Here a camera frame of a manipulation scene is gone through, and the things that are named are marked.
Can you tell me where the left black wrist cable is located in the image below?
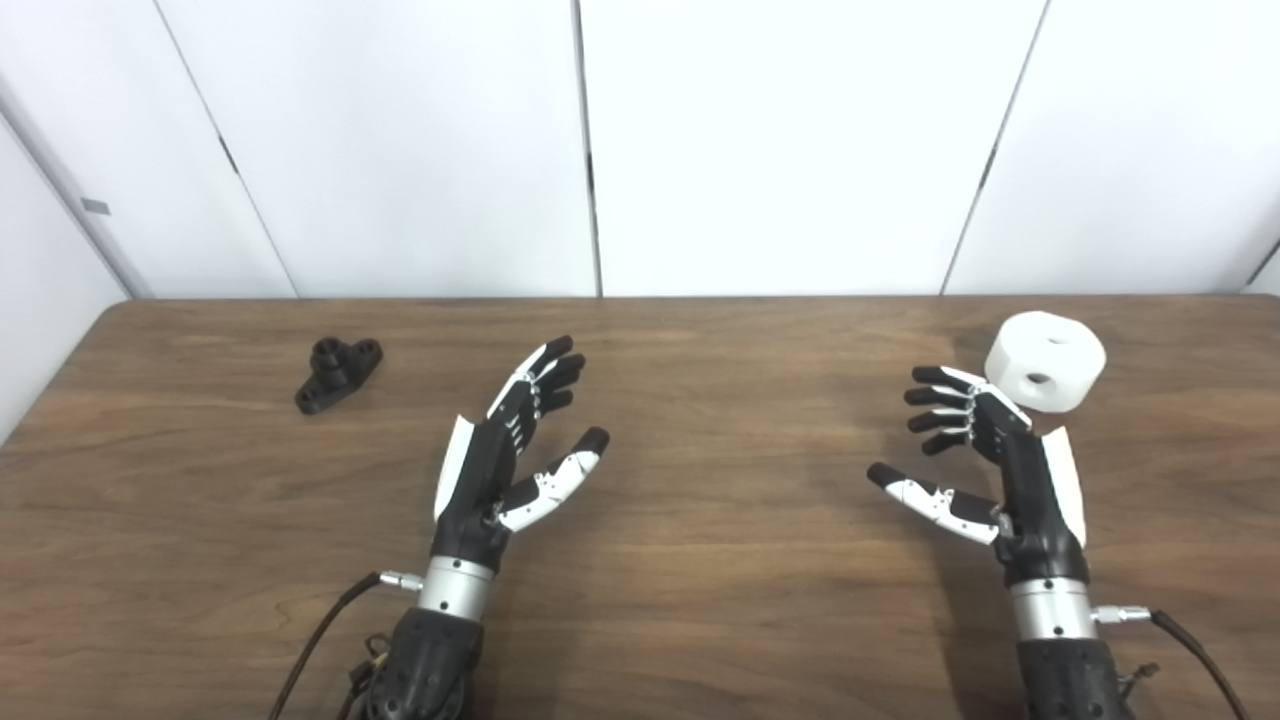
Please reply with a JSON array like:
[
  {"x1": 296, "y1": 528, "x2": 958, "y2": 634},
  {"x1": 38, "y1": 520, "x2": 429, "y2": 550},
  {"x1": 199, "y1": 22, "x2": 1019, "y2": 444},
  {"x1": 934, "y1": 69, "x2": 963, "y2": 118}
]
[{"x1": 268, "y1": 570, "x2": 426, "y2": 720}]

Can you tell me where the round white plastic piece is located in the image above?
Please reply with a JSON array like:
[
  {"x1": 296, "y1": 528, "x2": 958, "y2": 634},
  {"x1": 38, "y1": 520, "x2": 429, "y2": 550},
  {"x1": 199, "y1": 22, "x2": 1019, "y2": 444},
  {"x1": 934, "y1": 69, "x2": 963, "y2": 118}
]
[{"x1": 984, "y1": 311, "x2": 1108, "y2": 416}]

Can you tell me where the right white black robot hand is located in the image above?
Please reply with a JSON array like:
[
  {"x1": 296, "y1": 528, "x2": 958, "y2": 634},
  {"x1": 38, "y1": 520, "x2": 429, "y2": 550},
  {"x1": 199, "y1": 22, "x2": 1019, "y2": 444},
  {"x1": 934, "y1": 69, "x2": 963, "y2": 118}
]
[{"x1": 866, "y1": 365, "x2": 1091, "y2": 589}]

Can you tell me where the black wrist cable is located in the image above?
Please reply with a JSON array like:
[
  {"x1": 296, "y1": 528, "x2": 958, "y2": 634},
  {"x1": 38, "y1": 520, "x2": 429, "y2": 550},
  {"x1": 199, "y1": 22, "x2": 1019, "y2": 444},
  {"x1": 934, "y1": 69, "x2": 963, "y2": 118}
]
[
  {"x1": 1092, "y1": 604, "x2": 1251, "y2": 720},
  {"x1": 268, "y1": 570, "x2": 426, "y2": 720}
]

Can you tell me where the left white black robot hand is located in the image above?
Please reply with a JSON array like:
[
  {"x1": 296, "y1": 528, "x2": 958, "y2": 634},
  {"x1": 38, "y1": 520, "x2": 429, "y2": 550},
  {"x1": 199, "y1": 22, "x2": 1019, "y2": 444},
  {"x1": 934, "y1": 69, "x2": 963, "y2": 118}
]
[{"x1": 432, "y1": 335, "x2": 611, "y2": 574}]

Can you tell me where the black plastic holder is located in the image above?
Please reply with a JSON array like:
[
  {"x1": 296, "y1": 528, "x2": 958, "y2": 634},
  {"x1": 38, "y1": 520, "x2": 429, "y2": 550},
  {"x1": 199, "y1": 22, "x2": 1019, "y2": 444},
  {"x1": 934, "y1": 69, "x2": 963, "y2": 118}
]
[{"x1": 294, "y1": 338, "x2": 384, "y2": 416}]

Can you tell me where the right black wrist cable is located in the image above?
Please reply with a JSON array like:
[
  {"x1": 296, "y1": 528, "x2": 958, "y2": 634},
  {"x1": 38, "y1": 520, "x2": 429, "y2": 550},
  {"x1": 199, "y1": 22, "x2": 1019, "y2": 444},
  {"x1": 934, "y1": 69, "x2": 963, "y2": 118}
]
[{"x1": 1092, "y1": 604, "x2": 1251, "y2": 720}]

